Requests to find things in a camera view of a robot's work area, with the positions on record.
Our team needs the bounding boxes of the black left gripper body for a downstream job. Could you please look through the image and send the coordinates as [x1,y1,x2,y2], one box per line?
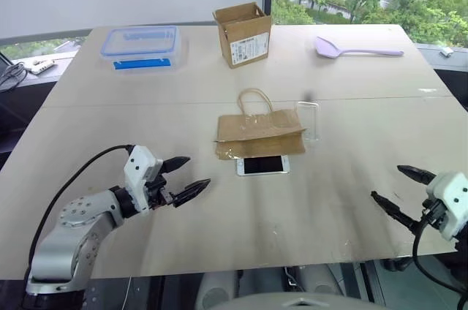
[144,168,176,211]

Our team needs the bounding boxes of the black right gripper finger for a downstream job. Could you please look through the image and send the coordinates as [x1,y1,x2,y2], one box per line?
[370,190,422,233]
[396,165,437,186]

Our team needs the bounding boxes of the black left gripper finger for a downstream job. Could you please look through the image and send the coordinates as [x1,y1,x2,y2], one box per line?
[161,156,192,176]
[171,178,212,209]

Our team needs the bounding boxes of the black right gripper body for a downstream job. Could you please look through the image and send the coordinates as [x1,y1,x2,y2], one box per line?
[419,196,449,231]

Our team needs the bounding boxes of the white smartphone with black screen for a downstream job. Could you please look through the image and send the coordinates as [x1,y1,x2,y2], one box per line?
[234,154,291,177]

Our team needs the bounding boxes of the brown paper bag with handles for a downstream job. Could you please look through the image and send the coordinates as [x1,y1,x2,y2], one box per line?
[212,87,308,162]

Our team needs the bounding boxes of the clear transparent phone case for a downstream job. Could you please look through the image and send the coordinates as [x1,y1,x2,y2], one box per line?
[295,100,323,145]

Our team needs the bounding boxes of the dark round caster shape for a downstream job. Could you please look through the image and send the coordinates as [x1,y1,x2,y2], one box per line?
[380,256,415,273]

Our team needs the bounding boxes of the grey rounded shape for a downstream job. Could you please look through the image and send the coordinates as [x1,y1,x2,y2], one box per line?
[298,265,345,296]
[198,269,243,310]

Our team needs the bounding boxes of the clear plastic container blue lid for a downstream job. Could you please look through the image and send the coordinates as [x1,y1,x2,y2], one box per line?
[99,25,183,74]

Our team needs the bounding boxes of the open brown cardboard box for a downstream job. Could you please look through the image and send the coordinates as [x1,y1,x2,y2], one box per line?
[212,1,273,70]

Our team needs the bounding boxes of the lilac plastic spatula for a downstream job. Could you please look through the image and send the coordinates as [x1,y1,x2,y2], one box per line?
[314,35,405,60]

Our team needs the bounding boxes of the white power strip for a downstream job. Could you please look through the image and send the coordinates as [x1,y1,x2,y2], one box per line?
[27,58,57,75]

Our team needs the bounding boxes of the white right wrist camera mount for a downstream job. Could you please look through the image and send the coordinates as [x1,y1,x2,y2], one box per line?
[426,171,468,242]

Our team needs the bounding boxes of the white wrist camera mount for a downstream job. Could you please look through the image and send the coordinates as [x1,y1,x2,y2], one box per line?
[123,144,164,216]
[426,171,468,242]

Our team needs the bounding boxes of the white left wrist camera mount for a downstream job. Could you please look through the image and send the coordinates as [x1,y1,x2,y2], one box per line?
[123,144,164,216]

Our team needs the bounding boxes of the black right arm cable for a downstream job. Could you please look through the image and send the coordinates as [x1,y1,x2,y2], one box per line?
[412,214,468,297]

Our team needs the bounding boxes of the bundle of dark cables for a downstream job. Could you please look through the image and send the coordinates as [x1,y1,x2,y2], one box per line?
[0,61,29,94]

